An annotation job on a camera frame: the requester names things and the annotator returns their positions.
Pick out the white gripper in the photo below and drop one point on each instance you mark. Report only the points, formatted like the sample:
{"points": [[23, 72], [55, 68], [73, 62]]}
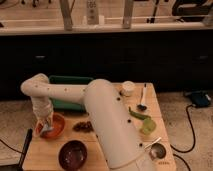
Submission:
{"points": [[42, 107]]}

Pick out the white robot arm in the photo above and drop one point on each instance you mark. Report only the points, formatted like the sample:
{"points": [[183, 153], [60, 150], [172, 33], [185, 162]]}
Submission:
{"points": [[119, 139]]}

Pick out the red bowl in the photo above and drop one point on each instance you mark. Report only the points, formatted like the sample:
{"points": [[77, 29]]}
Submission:
{"points": [[58, 125]]}

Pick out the dark brown bowl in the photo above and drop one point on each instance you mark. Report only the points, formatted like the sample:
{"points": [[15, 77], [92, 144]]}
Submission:
{"points": [[72, 155]]}

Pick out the green rectangular tray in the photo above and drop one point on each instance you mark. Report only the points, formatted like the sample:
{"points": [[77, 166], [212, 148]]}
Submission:
{"points": [[63, 105]]}

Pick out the black bar at table edge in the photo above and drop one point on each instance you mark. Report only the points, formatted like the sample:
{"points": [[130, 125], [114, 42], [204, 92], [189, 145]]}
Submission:
{"points": [[25, 148]]}

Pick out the white cup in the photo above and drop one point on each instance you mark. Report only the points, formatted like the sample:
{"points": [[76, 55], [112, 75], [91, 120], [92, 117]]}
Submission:
{"points": [[127, 88]]}

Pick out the green chili pepper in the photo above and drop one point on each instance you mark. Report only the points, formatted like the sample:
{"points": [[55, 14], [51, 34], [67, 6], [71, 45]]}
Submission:
{"points": [[138, 115]]}

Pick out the black white spoon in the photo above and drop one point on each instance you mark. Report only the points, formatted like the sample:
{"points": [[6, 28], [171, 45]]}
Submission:
{"points": [[142, 105]]}

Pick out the light green toy vegetable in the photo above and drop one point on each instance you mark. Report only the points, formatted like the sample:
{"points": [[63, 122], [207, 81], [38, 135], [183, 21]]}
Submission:
{"points": [[148, 126]]}

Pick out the white remote control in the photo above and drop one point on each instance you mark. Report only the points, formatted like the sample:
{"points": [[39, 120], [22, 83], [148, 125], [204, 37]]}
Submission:
{"points": [[92, 12]]}

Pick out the small metal pot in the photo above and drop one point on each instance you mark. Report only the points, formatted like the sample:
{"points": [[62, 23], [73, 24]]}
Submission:
{"points": [[156, 150]]}

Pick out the dark blue power adapter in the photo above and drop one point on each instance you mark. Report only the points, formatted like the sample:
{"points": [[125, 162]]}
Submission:
{"points": [[199, 99]]}

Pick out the wooden frame leg right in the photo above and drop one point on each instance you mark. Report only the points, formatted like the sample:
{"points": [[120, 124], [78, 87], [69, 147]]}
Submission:
{"points": [[127, 16]]}

